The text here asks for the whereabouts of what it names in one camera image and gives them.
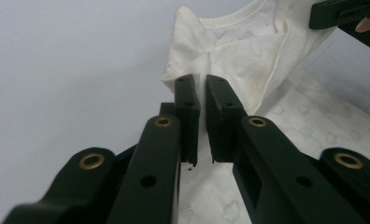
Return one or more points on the white baby shirt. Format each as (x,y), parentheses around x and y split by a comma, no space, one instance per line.
(242,53)

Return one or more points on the white table cover sheet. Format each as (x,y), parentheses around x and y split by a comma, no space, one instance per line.
(64,62)

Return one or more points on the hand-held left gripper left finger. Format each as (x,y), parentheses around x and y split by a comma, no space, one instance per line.
(188,124)

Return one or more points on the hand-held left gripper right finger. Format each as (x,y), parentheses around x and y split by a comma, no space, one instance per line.
(223,124)

